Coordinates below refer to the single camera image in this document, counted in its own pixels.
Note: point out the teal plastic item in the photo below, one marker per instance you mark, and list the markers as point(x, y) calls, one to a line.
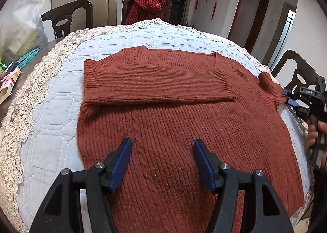
point(28, 56)

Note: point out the red checked garment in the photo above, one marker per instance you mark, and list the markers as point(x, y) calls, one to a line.
point(145, 1)

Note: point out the green patterned packet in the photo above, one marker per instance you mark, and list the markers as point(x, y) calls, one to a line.
point(2, 65)

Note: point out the glass-paned door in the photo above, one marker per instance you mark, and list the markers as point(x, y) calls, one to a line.
point(283, 33)

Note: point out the translucent plastic bag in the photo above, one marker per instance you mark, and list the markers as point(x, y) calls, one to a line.
point(23, 26)

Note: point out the quilted blue lace-trimmed tablecloth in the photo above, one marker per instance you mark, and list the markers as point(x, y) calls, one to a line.
point(51, 120)

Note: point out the dark wooden chair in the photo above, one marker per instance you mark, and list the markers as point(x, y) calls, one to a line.
point(288, 59)
point(124, 10)
point(76, 8)

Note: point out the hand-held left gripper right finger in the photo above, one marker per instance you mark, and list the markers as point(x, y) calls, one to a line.
point(201, 164)

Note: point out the rust-red knit sweater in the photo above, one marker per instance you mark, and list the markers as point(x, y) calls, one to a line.
point(166, 110)

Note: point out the person's right hand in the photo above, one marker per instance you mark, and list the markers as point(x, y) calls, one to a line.
point(311, 136)

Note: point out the person's right forearm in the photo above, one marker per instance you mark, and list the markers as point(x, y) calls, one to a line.
point(319, 197)

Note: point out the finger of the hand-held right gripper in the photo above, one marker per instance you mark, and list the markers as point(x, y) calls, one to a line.
point(292, 102)
point(287, 93)

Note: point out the white pink small box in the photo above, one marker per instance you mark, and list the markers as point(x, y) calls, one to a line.
point(10, 84)

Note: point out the brown wooden door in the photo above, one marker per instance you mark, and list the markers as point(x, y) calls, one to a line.
point(249, 13)

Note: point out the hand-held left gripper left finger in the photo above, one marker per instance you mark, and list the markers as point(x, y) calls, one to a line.
point(122, 161)

